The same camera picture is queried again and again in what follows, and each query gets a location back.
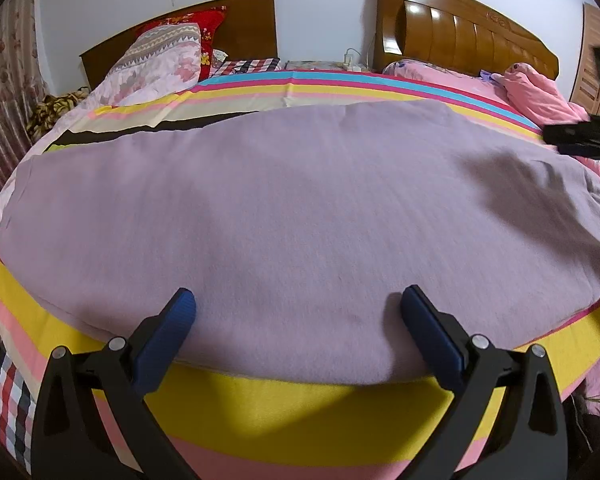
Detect patterned nightstand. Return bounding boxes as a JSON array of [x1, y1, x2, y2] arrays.
[[284, 58, 377, 74]]

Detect floral pleated curtain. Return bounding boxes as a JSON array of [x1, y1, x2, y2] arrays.
[[0, 0, 49, 213]]

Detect pink bed sheet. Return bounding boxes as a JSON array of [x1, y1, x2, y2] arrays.
[[382, 60, 600, 423]]

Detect plaid bed sheet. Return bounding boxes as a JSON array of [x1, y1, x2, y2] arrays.
[[0, 56, 282, 463]]

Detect glossy padded wooden headboard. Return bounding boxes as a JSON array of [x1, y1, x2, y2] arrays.
[[371, 0, 560, 82]]

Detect light wooden wardrobe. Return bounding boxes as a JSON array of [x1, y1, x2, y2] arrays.
[[568, 2, 600, 122]]

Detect purple pants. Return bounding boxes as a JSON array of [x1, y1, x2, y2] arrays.
[[2, 97, 600, 387]]

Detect pink purple pillow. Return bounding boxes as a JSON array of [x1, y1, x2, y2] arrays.
[[382, 60, 481, 79]]

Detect colourful striped blanket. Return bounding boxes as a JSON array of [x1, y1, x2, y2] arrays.
[[0, 71, 600, 477]]

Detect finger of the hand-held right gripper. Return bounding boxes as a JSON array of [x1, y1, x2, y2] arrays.
[[555, 141, 600, 160], [542, 119, 598, 145]]

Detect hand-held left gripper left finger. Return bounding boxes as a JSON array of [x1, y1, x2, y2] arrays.
[[31, 287, 201, 480]]

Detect brown yellow blanket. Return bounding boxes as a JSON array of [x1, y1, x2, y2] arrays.
[[26, 90, 89, 137]]

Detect red embroidered pillow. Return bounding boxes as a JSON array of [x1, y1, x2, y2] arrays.
[[139, 6, 228, 82]]

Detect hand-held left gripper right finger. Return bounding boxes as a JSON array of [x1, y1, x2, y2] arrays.
[[401, 285, 569, 480]]

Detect dark wooden headboard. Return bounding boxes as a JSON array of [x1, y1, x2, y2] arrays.
[[80, 0, 279, 94]]

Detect pale pink floral quilt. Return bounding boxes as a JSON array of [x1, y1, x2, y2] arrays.
[[0, 22, 204, 411]]

